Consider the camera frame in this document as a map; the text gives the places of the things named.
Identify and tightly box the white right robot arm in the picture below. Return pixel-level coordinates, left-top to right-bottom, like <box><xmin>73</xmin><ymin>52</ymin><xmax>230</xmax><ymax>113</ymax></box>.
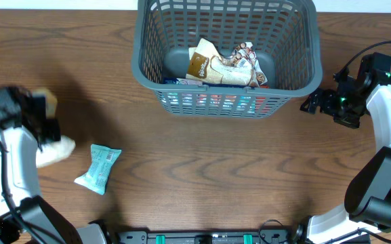
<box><xmin>292</xmin><ymin>52</ymin><xmax>391</xmax><ymax>243</ymax></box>

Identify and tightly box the beige brown Pantree bag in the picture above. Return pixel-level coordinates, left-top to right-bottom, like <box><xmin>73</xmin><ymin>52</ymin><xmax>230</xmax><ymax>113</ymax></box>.
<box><xmin>228</xmin><ymin>42</ymin><xmax>269</xmax><ymax>88</ymax></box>

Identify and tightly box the beige paper pouch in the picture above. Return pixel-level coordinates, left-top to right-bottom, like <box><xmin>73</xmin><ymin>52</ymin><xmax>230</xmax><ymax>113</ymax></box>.
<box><xmin>33</xmin><ymin>88</ymin><xmax>76</xmax><ymax>168</ymax></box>

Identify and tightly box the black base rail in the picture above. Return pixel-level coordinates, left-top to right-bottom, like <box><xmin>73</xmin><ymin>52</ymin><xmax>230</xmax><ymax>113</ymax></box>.
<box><xmin>116</xmin><ymin>223</ymin><xmax>305</xmax><ymax>244</ymax></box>

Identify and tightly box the orange snack bag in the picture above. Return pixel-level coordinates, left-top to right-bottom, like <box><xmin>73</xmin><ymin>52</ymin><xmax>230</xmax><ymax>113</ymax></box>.
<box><xmin>254</xmin><ymin>85</ymin><xmax>270</xmax><ymax>112</ymax></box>

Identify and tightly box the colourful Kleenex tissue multipack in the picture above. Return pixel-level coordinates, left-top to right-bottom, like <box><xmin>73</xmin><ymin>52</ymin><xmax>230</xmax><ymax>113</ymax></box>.
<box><xmin>157</xmin><ymin>92</ymin><xmax>256</xmax><ymax>116</ymax></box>

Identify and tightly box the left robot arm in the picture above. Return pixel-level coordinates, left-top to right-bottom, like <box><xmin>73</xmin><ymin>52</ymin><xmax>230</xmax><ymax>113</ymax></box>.
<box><xmin>0</xmin><ymin>86</ymin><xmax>112</xmax><ymax>243</ymax></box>

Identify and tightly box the grey plastic slotted basket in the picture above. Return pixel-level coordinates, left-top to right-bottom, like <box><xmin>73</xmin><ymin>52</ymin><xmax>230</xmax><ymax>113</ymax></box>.
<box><xmin>131</xmin><ymin>0</ymin><xmax>323</xmax><ymax>119</ymax></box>

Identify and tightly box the teal snack packet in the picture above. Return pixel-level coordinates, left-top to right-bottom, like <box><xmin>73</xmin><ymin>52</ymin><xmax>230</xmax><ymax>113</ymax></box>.
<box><xmin>74</xmin><ymin>144</ymin><xmax>122</xmax><ymax>195</ymax></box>

